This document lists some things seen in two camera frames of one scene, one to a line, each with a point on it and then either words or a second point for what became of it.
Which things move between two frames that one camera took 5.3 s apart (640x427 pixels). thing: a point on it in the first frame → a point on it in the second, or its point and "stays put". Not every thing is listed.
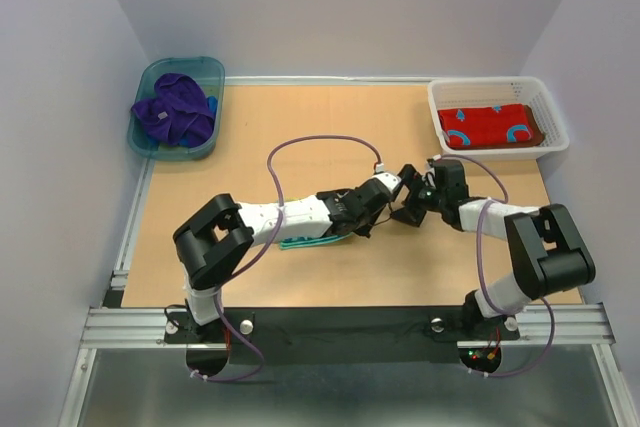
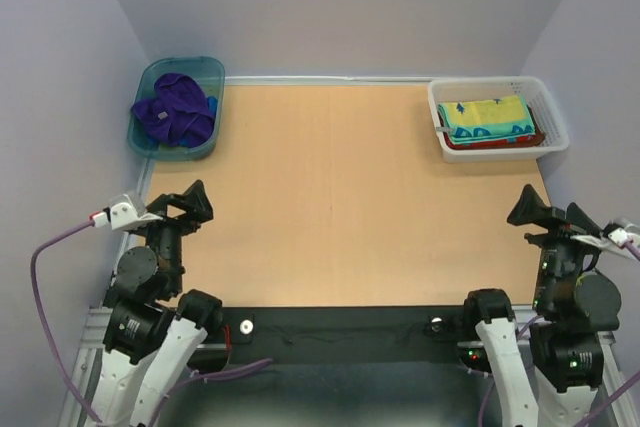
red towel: x=507 y=123 → x=538 y=139
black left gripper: x=364 y=230 → x=195 y=198
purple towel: x=179 y=112 stays put
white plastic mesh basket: x=496 y=118 stays put
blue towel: x=289 y=243 → x=498 y=118
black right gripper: x=408 y=213 → x=531 y=207
